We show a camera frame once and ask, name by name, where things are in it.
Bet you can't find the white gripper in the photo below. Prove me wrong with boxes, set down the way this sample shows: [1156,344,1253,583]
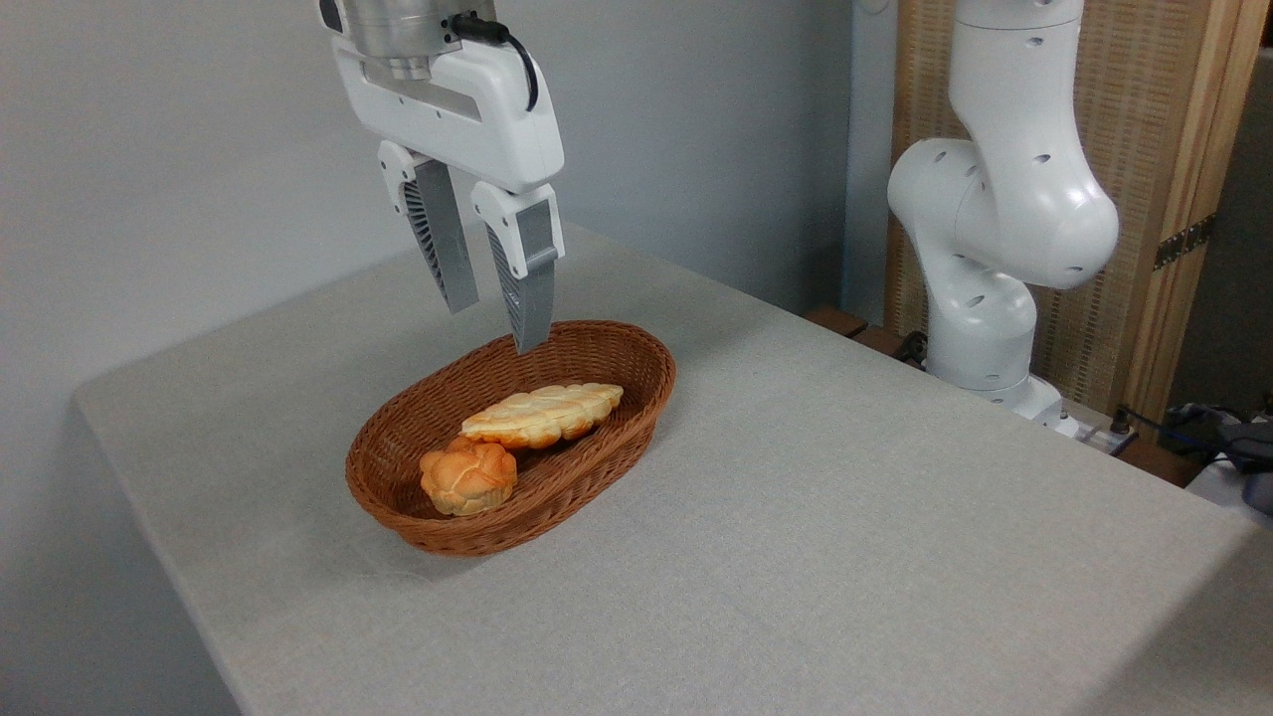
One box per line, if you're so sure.
[332,38,566,355]

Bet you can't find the long braided bread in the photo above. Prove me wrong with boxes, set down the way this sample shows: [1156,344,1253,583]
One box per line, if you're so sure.
[459,383,626,450]

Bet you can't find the round bread roll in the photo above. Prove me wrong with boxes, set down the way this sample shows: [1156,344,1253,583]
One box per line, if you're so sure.
[419,438,519,517]

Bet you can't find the brown wicker basket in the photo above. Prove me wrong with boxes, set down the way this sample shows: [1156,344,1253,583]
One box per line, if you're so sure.
[345,319,677,557]

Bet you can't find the grey tablecloth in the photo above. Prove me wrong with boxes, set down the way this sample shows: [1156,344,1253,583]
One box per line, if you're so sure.
[72,211,1273,716]

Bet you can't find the white power strip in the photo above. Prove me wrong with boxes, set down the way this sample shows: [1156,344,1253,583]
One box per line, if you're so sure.
[1066,416,1141,457]

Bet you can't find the wooden rattan folding screen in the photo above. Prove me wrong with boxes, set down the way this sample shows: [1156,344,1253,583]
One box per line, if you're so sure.
[883,0,1273,429]

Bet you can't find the dark metal hinge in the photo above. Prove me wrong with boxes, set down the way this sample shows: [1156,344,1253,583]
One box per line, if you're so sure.
[1154,214,1216,271]

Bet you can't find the dark grey bag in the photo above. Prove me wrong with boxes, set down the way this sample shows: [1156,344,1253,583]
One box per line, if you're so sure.
[1215,422,1273,515]

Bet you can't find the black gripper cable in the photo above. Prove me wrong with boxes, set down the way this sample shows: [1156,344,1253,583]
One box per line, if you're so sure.
[450,12,540,113]

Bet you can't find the dark blue cable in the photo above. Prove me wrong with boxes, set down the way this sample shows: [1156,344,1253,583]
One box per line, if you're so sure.
[1122,402,1273,460]

